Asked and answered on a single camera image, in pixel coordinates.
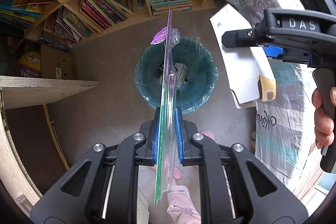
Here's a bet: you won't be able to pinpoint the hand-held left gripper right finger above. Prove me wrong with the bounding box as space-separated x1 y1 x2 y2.
175 108 308 224

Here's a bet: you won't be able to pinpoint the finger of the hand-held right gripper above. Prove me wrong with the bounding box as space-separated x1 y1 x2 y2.
264 46 313 67
221 22 265 48

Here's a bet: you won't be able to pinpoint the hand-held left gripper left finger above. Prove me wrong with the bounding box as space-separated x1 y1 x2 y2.
29 107 160 224

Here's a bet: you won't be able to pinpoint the white and yellow box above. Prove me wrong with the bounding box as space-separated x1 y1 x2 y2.
209 4 277 109

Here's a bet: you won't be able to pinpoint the bin with teal liner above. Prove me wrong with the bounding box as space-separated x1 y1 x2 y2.
134 36 219 115

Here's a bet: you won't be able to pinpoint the purple toothbrush package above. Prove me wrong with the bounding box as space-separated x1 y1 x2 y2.
150 8 181 205

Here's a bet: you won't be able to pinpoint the person's right hand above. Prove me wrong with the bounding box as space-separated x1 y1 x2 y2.
312 86 336 149

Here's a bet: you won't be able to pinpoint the pink slipper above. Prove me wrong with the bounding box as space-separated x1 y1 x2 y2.
200 130 216 142

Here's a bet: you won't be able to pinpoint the person's pink trouser leg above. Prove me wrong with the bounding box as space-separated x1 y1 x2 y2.
167 185 202 224

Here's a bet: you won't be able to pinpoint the grey patterned blanket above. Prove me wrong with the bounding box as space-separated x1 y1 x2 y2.
215 0 336 201

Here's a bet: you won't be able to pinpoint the cardboard box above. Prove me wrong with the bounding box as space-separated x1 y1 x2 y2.
16 44 78 80

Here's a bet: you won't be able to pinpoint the wooden desk side panel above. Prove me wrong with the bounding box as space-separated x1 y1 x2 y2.
0 74 100 216

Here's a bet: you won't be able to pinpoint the leaning picture books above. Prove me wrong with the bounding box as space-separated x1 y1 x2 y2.
79 0 135 33

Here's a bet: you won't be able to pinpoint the pile of large flat books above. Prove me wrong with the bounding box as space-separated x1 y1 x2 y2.
0 0 53 29

